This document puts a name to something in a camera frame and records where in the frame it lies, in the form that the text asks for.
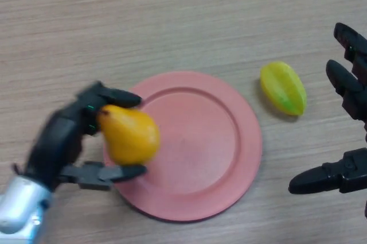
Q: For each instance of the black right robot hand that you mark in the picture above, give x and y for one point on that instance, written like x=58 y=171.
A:
x=351 y=94

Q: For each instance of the yellow green starfruit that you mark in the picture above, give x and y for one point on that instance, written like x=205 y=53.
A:
x=284 y=90

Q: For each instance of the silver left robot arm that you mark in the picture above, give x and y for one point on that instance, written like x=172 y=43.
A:
x=20 y=206

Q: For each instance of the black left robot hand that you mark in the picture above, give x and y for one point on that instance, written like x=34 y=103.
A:
x=57 y=140

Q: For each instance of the pink round plate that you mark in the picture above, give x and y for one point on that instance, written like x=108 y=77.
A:
x=200 y=152

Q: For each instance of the yellow orange pear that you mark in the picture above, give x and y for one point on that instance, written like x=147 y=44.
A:
x=132 y=135

